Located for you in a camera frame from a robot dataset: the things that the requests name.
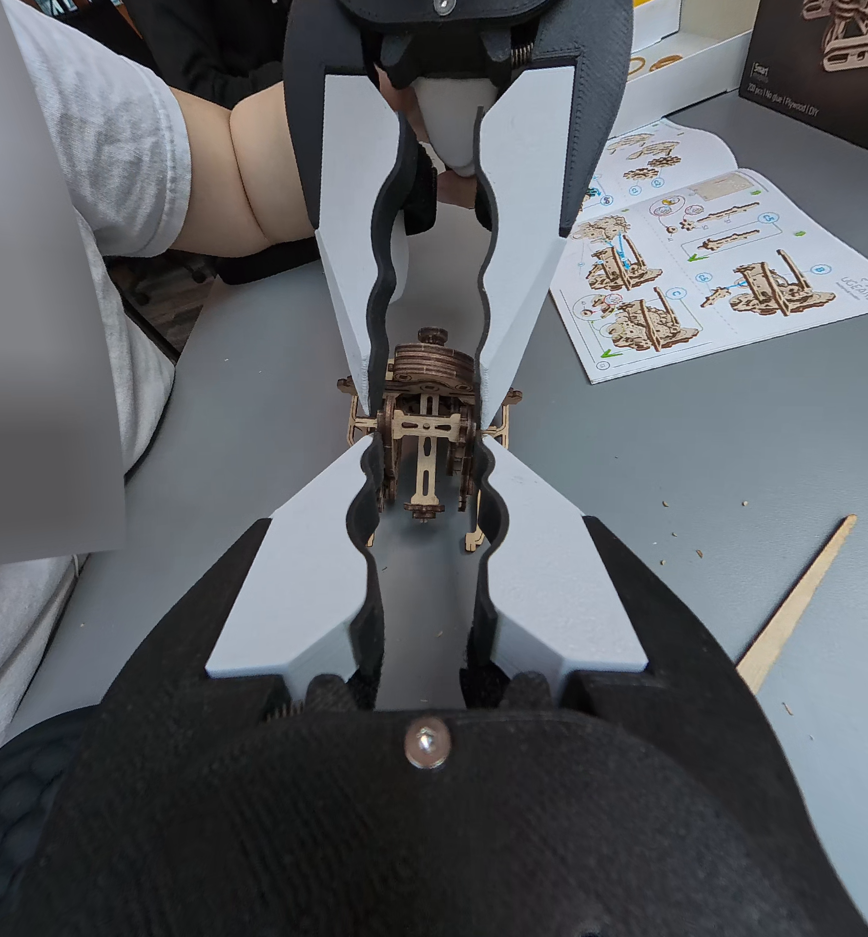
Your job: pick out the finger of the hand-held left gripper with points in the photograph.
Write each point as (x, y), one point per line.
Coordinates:
(350, 183)
(533, 183)

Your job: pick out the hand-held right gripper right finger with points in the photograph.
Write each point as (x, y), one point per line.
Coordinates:
(566, 585)

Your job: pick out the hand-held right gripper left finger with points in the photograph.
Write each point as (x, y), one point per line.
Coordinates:
(295, 585)

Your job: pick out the wooden mechanical model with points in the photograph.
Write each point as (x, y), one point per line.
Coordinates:
(427, 439)

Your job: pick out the grey desk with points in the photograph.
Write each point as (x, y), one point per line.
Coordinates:
(697, 454)

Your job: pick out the person's left hand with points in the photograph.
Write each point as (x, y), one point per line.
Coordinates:
(456, 192)

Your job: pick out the black jacket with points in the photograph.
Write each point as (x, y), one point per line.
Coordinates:
(214, 51)

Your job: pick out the white cardboard box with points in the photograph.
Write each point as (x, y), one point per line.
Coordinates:
(697, 80)

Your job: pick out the illustrated instruction booklet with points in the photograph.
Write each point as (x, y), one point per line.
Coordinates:
(734, 241)

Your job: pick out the thin wooden stick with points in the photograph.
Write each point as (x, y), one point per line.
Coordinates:
(800, 600)

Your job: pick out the black model kit box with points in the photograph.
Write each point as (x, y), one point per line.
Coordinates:
(844, 88)

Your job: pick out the black cushion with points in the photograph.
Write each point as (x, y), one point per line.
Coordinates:
(9, 842)

